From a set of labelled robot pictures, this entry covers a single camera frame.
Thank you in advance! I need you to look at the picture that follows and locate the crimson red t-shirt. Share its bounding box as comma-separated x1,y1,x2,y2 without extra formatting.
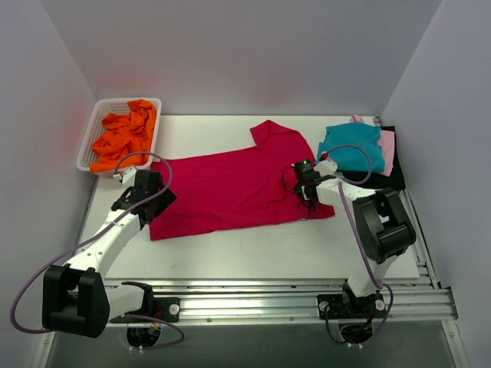
150,120,335,241

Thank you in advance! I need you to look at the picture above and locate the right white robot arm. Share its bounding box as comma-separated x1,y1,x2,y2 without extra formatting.
293,159,416,317

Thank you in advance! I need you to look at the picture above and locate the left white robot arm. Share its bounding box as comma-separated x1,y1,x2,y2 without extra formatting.
41,169,176,338

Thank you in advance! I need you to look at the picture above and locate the crumpled orange t-shirt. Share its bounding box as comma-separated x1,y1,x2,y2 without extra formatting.
90,99,157,173

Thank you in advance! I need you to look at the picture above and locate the folded teal t-shirt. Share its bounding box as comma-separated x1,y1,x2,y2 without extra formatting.
317,123,385,173

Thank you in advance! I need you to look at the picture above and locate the folded black t-shirt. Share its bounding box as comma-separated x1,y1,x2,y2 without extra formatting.
361,126,406,190

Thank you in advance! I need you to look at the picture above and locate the folded pink t-shirt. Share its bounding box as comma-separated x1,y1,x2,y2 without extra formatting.
341,115,396,177

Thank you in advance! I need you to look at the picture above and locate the white plastic basket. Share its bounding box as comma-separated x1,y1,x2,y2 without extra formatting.
76,97,162,172

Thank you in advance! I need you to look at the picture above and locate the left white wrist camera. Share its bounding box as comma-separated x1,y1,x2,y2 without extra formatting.
113,166,137,188

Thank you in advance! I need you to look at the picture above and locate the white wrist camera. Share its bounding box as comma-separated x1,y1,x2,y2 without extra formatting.
113,166,137,188
314,152,338,176

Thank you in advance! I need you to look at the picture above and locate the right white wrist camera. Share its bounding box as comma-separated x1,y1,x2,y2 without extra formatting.
314,152,338,176

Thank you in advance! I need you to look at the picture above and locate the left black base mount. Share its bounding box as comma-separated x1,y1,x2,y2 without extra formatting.
107,281,180,323

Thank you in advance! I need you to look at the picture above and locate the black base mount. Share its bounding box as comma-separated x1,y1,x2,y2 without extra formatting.
316,283,387,320
107,281,180,323

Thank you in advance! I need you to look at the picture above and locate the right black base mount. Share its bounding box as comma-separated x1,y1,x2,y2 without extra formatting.
316,283,387,320

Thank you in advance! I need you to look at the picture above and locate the aluminium rail frame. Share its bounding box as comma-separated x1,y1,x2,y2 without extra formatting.
105,210,465,367

